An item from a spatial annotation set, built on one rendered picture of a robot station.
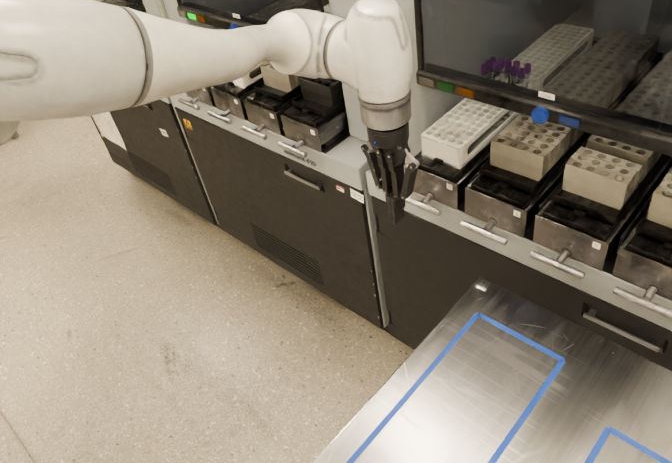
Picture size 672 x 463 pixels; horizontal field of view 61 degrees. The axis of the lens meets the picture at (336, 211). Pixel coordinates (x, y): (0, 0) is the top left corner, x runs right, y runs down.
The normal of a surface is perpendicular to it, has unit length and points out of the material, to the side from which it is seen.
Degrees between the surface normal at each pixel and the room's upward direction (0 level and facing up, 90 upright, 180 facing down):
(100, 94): 114
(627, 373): 0
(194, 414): 0
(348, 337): 0
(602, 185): 90
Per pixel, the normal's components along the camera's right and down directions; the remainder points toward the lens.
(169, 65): 0.88, 0.29
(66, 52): 0.73, 0.11
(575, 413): -0.15, -0.75
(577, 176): -0.68, 0.55
